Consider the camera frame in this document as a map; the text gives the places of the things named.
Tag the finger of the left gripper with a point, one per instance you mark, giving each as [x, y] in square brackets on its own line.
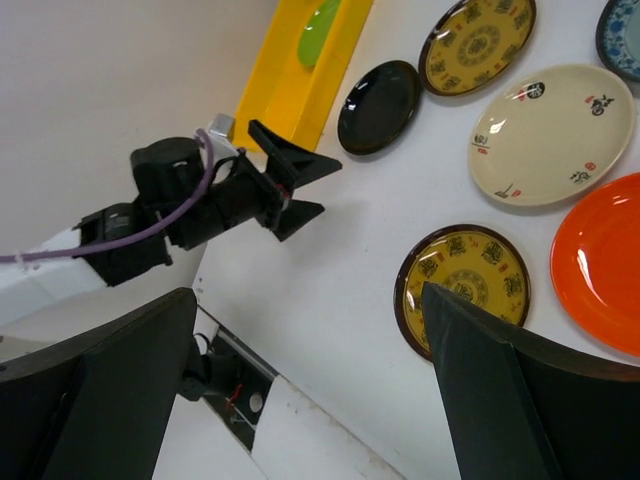
[289, 165]
[297, 215]

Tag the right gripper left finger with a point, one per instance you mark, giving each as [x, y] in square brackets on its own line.
[96, 406]

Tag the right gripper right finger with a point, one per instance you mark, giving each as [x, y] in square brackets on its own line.
[520, 406]

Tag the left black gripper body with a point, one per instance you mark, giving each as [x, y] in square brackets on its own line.
[244, 194]

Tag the black plate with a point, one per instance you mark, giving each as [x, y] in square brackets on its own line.
[378, 108]

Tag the green plate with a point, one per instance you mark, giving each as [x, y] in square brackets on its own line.
[315, 33]

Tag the yellow patterned plate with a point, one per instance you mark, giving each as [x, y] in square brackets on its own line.
[476, 263]
[473, 43]

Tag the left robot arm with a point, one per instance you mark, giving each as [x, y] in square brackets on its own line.
[190, 190]

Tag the yellow plastic bin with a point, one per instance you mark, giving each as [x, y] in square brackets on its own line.
[291, 99]

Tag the orange plate near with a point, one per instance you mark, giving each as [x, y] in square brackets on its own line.
[594, 264]

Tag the cream plate with motifs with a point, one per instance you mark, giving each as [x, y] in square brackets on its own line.
[552, 135]

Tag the blue white patterned plate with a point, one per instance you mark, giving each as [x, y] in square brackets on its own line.
[617, 38]

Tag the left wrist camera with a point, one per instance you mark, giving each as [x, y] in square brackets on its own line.
[222, 126]

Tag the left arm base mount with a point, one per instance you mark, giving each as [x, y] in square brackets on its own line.
[231, 378]

